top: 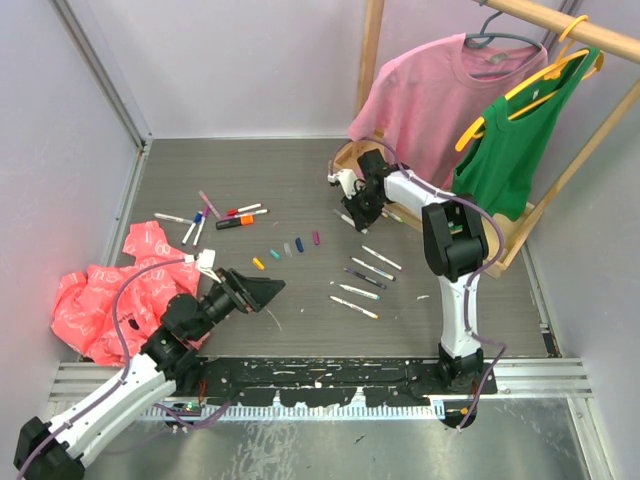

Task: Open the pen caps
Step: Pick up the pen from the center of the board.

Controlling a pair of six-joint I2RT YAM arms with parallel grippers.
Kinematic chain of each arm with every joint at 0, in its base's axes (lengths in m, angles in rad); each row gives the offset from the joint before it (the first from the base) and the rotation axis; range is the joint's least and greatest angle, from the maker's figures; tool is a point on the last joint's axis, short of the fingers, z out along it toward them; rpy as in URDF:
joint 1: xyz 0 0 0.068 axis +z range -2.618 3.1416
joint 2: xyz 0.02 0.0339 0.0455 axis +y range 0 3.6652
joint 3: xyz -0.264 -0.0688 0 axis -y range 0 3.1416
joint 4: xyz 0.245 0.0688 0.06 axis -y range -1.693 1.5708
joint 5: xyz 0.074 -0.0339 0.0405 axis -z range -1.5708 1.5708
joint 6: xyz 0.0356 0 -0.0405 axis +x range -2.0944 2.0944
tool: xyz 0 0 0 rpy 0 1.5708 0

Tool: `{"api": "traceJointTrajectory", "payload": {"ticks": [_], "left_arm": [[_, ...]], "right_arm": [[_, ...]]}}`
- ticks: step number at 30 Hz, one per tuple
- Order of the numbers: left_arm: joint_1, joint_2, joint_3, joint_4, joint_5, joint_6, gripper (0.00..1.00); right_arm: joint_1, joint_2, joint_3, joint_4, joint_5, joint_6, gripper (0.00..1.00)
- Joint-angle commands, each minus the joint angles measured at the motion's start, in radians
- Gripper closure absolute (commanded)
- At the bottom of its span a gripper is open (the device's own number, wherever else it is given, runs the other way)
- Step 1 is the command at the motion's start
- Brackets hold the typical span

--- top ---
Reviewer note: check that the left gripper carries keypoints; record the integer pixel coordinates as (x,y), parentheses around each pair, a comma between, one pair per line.
(247,293)

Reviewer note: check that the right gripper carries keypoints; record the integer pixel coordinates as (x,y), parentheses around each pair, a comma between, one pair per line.
(360,219)

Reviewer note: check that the grey marker pen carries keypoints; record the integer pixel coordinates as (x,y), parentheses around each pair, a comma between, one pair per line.
(349,221)

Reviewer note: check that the yellow pen cap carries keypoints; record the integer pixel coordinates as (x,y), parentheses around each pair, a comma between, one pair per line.
(258,264)

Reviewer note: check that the magenta marker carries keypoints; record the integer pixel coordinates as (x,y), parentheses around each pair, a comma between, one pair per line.
(382,257)

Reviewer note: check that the blue pen cap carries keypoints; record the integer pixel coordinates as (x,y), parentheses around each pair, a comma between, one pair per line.
(299,244)

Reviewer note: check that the purple marker pen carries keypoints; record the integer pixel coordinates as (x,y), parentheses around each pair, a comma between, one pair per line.
(365,278)

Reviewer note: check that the teal marker pen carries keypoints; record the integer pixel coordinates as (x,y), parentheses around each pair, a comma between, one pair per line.
(359,291)

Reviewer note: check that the yellow marker pen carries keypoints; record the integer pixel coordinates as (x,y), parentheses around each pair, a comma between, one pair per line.
(354,307)

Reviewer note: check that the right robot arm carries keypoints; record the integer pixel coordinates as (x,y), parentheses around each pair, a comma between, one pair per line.
(454,242)

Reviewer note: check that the green cap marker near rack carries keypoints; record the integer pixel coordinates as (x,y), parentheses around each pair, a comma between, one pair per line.
(392,215)

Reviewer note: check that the orange black highlighter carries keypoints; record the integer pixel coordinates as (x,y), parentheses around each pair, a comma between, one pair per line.
(233,223)

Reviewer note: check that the pink cap marker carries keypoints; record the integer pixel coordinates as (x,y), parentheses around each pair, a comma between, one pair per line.
(247,214)

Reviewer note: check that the red cap marker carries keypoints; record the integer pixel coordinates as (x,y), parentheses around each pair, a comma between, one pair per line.
(244,209)

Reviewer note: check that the blue cap marker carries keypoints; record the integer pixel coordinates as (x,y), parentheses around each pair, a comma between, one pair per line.
(196,221)

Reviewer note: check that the purple cap white marker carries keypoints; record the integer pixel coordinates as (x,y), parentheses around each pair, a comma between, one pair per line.
(200,227)

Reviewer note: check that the white silver marker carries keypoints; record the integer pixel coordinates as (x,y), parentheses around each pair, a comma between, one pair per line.
(171,218)

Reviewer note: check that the light pink marker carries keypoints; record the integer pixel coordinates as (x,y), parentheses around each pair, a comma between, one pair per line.
(210,205)

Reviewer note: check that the pink t-shirt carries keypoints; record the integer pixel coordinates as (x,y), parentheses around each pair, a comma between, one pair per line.
(425,99)

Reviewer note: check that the yellow hanger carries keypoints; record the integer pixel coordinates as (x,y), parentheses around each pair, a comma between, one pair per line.
(552,72)

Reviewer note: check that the green tank top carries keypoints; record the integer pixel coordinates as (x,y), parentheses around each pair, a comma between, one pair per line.
(499,167)

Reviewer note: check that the red crumpled plastic bag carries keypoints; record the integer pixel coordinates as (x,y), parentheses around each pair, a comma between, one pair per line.
(104,311)

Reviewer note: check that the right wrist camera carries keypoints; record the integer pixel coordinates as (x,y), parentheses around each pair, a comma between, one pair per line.
(346,179)

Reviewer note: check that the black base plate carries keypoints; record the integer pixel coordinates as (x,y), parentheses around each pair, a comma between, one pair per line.
(322,382)

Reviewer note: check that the cable duct rail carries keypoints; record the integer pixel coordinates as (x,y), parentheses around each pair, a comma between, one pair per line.
(354,411)

